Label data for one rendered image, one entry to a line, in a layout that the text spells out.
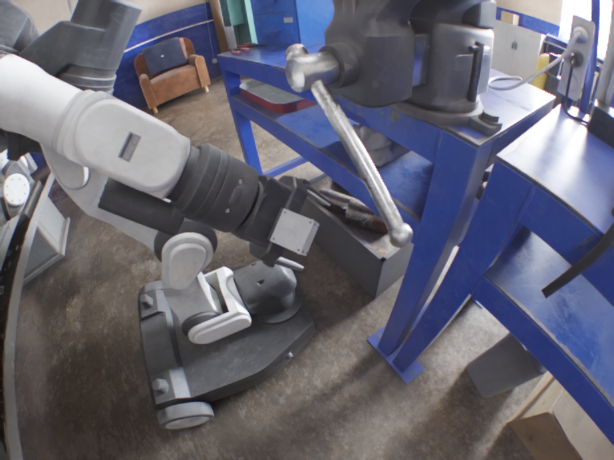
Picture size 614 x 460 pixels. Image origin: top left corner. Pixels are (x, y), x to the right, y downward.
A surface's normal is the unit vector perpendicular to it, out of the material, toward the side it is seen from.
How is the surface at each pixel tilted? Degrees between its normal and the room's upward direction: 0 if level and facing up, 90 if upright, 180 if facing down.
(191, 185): 46
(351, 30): 65
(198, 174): 34
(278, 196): 70
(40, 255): 90
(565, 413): 9
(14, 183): 77
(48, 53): 90
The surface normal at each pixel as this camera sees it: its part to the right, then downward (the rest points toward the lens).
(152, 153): 0.61, 0.23
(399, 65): 0.55, 0.58
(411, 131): -0.83, 0.46
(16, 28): 0.87, 0.26
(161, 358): -0.10, -0.67
